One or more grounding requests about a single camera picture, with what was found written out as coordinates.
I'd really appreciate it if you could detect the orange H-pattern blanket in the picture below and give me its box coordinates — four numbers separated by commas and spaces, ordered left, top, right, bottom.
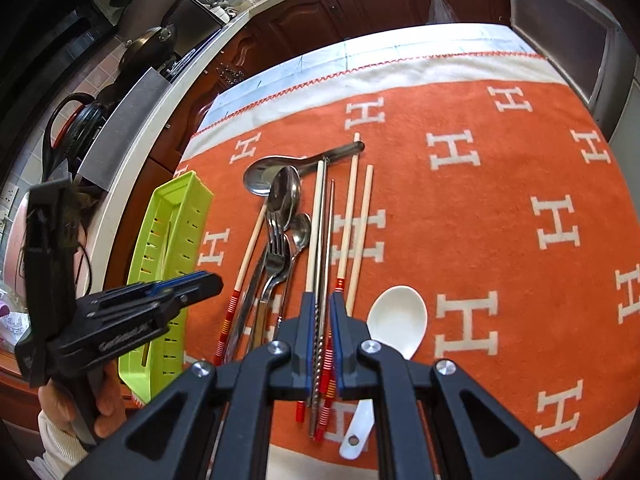
178, 23, 639, 479

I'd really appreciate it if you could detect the large steel soup spoon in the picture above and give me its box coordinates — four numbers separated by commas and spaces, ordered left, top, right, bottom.
243, 141, 364, 197

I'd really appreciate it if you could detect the wooden handled steel spoon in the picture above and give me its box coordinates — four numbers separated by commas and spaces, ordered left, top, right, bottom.
246, 167, 300, 352

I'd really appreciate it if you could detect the plastic bag on cabinet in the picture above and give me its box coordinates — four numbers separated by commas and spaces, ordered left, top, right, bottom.
426, 0, 459, 25

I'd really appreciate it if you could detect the small steel spoon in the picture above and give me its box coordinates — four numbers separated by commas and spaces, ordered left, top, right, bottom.
273, 212, 311, 339

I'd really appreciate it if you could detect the wok with lid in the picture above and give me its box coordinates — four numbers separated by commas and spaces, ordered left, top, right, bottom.
118, 24, 177, 74

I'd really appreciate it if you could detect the white ceramic soup spoon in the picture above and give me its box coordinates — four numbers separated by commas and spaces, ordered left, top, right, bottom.
338, 285, 427, 460

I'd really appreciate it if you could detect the steel fork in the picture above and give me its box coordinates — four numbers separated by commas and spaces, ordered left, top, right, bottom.
250, 212, 288, 350

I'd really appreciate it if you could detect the person left hand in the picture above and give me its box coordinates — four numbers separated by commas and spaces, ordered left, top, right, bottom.
37, 364, 127, 441

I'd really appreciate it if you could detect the steel twisted chopstick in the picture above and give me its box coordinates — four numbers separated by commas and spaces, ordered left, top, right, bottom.
308, 158, 334, 439

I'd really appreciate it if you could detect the green plastic utensil tray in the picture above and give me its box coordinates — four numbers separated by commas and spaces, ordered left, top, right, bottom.
118, 171, 214, 406

